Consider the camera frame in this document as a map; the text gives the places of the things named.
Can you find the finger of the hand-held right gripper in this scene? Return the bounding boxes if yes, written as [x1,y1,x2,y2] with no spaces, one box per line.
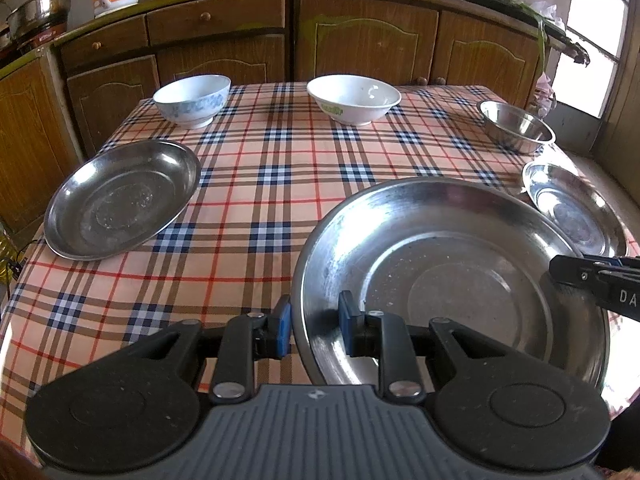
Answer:
[549,255,640,288]

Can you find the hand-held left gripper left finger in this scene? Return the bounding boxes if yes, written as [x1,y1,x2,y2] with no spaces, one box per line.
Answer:
[119,294,292,407]

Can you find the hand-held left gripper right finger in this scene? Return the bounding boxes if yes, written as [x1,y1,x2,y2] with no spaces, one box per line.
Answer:
[339,290,507,405]

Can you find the large steel plate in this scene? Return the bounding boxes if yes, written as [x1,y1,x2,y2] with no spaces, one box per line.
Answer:
[291,176,612,402]

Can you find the steel bowl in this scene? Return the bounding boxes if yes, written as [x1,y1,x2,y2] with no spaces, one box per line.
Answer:
[476,100,557,156]

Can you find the white bowl green print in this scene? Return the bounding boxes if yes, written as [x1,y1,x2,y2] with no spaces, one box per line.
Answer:
[306,75,402,127]

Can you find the white bowl blue pattern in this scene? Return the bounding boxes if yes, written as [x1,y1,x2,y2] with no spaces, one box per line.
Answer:
[153,75,232,130]

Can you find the plaid tablecloth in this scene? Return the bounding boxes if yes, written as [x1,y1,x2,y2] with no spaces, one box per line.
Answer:
[0,82,640,466]

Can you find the pink plastic bags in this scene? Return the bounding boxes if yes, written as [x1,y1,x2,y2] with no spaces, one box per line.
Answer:
[535,74,557,111]

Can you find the black flat tray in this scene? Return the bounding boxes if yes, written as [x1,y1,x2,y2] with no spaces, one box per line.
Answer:
[547,25,591,66]

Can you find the green onion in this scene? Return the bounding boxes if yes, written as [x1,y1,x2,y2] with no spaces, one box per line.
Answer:
[520,2,566,71]

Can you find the glass window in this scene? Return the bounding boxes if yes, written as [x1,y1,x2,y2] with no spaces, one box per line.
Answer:
[552,0,633,121]

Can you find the wooden cabinet with drawers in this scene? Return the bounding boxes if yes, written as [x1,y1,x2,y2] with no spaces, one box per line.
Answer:
[52,0,293,158]

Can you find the wooden double-door cabinet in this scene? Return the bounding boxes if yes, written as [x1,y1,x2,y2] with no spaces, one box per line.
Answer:
[294,0,553,111]

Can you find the wide wooden drawer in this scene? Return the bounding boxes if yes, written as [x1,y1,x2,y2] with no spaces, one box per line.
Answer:
[146,0,287,46]

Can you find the wooden single-door cabinet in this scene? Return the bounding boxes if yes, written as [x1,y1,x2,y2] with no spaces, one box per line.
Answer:
[0,45,83,233]

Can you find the small wooden drawer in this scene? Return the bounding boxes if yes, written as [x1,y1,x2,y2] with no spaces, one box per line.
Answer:
[60,16,150,71]

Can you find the induction cooker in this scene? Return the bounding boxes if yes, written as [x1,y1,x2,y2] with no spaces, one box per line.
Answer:
[17,22,68,53]

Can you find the steel pot with lid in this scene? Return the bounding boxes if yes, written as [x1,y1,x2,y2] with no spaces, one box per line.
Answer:
[6,0,77,43]

